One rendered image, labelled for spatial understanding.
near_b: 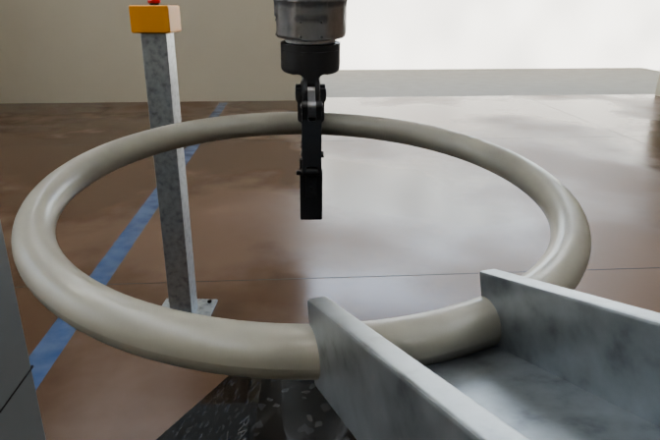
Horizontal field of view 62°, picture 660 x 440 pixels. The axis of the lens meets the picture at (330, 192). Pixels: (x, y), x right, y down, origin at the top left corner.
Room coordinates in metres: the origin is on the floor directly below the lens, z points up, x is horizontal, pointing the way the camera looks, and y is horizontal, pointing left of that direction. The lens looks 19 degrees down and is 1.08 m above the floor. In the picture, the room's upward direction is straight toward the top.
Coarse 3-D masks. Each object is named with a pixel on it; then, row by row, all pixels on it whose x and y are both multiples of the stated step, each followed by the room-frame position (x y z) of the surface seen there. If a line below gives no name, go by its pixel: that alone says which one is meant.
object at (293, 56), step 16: (288, 48) 0.69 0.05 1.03; (304, 48) 0.68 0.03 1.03; (320, 48) 0.68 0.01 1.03; (336, 48) 0.69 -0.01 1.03; (288, 64) 0.69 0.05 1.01; (304, 64) 0.68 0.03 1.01; (320, 64) 0.68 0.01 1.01; (336, 64) 0.70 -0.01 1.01; (304, 80) 0.68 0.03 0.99; (304, 96) 0.68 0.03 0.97
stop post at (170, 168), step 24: (144, 24) 1.71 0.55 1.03; (168, 24) 1.71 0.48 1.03; (144, 48) 1.73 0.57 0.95; (168, 48) 1.74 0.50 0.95; (144, 72) 1.73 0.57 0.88; (168, 72) 1.73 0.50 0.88; (168, 96) 1.73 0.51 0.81; (168, 120) 1.73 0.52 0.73; (168, 168) 1.73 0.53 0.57; (168, 192) 1.73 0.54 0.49; (168, 216) 1.73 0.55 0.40; (168, 240) 1.73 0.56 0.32; (168, 264) 1.73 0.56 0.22; (192, 264) 1.79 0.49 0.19; (168, 288) 1.73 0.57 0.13; (192, 288) 1.77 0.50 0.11; (192, 312) 1.74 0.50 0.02
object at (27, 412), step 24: (0, 240) 0.90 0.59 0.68; (0, 264) 0.89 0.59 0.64; (0, 288) 0.87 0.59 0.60; (0, 312) 0.86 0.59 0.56; (0, 336) 0.84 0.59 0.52; (24, 336) 0.91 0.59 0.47; (0, 360) 0.83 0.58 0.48; (24, 360) 0.90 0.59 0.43; (0, 384) 0.81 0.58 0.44; (24, 384) 0.88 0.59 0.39; (0, 408) 0.80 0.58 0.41; (24, 408) 0.86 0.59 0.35; (0, 432) 0.78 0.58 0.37; (24, 432) 0.85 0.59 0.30
